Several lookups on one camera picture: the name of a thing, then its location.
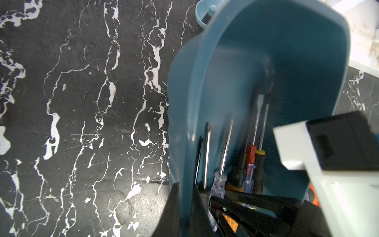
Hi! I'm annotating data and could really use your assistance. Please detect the white stepped stand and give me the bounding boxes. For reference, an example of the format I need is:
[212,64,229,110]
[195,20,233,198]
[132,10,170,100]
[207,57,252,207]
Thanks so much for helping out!
[323,0,379,77]

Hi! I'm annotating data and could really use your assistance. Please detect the blue plastic dustpan scoop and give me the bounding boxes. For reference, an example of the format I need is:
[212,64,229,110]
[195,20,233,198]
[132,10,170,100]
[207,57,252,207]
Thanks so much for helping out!
[195,0,228,29]

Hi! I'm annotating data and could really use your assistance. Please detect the clear tester screwdriver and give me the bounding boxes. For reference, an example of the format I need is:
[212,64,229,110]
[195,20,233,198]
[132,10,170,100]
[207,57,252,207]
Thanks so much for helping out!
[208,117,234,233]

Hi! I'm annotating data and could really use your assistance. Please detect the black yellow screwdriver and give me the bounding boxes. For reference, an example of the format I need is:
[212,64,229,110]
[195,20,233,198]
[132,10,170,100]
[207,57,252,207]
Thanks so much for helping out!
[253,93,271,195]

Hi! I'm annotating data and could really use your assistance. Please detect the small black screwdriver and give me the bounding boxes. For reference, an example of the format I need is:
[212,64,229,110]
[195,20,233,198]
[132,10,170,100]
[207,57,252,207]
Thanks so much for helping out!
[199,122,211,199]

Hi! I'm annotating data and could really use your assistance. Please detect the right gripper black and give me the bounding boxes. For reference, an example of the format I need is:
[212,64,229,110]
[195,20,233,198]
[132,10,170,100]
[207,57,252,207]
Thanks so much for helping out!
[209,190,332,237]

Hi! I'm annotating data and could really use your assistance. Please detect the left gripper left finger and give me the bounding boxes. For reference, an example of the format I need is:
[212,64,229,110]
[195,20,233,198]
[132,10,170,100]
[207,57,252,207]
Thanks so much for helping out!
[152,183,179,237]

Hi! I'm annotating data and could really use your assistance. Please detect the teal storage box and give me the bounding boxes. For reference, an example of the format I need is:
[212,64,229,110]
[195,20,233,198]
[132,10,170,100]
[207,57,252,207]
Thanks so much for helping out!
[167,1,350,237]

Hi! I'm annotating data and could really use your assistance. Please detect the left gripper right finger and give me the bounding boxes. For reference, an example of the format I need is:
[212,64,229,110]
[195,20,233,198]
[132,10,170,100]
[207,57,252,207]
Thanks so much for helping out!
[190,185,216,237]

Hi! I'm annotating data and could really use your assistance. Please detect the red blue screwdriver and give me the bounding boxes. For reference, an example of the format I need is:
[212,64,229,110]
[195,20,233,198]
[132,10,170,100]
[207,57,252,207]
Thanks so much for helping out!
[243,94,264,194]

